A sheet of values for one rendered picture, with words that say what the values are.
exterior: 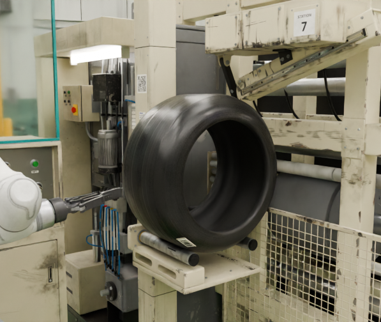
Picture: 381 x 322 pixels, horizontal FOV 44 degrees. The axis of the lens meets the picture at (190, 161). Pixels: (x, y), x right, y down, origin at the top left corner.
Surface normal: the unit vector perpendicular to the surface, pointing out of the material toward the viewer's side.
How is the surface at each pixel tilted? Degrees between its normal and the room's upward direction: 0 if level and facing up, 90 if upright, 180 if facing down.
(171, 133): 64
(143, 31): 90
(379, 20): 72
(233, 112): 79
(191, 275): 90
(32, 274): 90
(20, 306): 90
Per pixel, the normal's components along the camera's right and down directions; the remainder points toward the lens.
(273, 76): -0.81, 0.08
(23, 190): 0.52, -0.30
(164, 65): 0.59, 0.11
